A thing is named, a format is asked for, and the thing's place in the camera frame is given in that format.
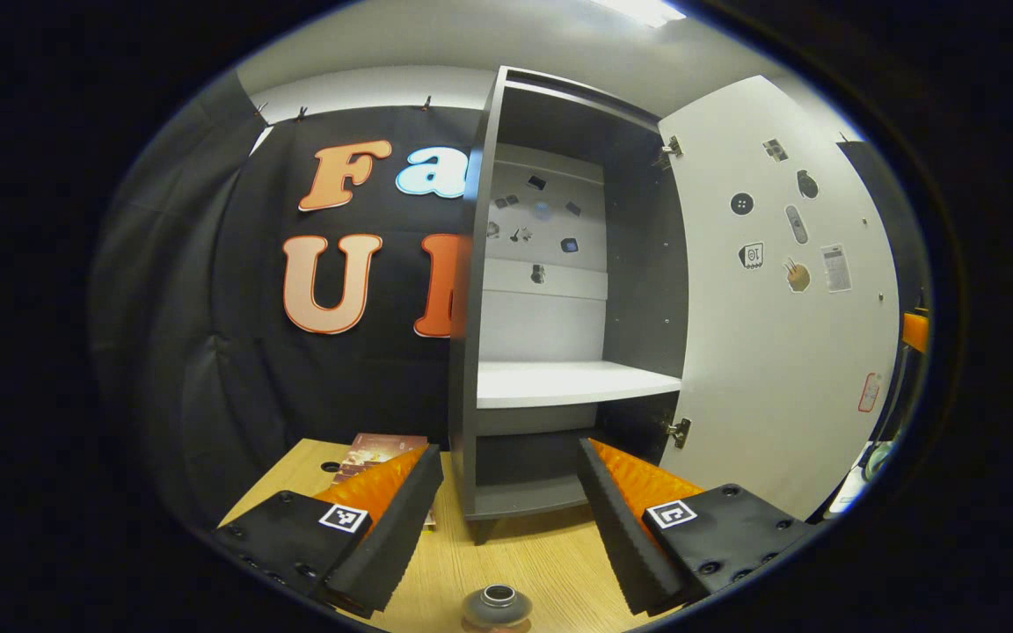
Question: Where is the silver bottle with colourful label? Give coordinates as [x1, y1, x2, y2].
[461, 583, 534, 629]

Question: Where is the white and teal object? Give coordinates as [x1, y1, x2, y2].
[827, 440, 896, 515]

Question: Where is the grey cabinet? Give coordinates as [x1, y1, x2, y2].
[448, 66, 692, 546]

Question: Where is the ceiling light panel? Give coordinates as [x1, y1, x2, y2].
[590, 0, 688, 27]

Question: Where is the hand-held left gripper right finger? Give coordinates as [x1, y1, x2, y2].
[577, 437, 824, 616]

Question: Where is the white cabinet door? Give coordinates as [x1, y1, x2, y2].
[658, 75, 901, 521]

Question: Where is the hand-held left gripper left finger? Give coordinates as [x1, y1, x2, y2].
[210, 444, 446, 619]

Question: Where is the stack of brown books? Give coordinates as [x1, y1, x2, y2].
[331, 433, 437, 531]

